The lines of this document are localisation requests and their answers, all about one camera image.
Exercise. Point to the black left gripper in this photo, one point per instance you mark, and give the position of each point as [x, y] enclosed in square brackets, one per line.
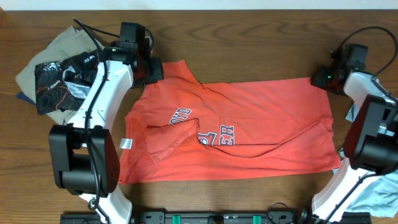
[158, 73]

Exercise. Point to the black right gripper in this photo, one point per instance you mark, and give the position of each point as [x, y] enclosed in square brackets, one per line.
[316, 78]

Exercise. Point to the red printed t-shirt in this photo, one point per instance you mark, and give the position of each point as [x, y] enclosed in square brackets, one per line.
[182, 129]

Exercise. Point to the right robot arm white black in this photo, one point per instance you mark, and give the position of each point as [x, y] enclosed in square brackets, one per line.
[332, 201]

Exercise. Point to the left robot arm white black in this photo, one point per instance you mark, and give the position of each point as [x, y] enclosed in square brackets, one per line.
[84, 158]

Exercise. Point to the khaki folded trousers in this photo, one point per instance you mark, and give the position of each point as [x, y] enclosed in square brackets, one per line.
[67, 44]

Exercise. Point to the black orange patterned shorts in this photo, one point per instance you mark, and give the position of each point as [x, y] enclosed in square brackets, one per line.
[64, 85]

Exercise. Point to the dark blue folded garment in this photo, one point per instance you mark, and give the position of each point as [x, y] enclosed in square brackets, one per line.
[23, 97]

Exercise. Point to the light blue grey garment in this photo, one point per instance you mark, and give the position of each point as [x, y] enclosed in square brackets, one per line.
[373, 196]

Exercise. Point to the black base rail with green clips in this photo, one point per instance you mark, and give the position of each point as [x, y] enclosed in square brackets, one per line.
[274, 214]

